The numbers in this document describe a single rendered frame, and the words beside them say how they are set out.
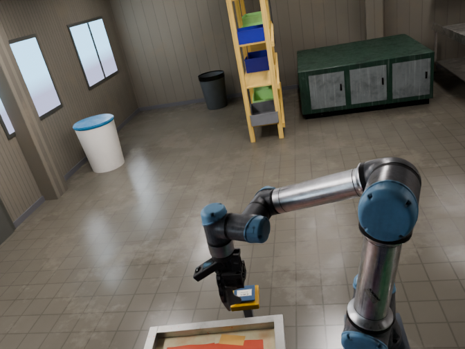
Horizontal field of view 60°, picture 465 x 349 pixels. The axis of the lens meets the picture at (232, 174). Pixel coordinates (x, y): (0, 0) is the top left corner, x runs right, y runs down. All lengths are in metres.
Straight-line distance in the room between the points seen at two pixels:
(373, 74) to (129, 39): 5.05
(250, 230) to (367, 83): 5.73
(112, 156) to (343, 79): 3.74
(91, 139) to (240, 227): 5.30
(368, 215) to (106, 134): 5.60
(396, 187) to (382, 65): 5.80
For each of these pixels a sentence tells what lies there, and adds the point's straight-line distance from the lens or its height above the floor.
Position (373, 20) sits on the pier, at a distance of 8.39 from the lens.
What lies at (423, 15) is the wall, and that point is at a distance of 8.80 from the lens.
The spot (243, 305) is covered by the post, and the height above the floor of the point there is 0.95.
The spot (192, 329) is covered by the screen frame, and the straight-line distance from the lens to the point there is 1.84.
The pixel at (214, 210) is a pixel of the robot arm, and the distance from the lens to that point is 1.13.
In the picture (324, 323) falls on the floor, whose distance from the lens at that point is 3.11.
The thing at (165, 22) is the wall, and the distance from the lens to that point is 8.85.
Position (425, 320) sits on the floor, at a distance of 3.17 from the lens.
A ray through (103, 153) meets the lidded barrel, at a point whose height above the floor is 0.31.
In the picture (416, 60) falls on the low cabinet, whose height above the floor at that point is 0.71.
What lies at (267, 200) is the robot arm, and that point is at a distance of 1.17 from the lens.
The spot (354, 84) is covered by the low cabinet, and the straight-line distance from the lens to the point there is 6.65.
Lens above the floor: 2.28
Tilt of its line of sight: 26 degrees down
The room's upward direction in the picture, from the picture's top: 12 degrees counter-clockwise
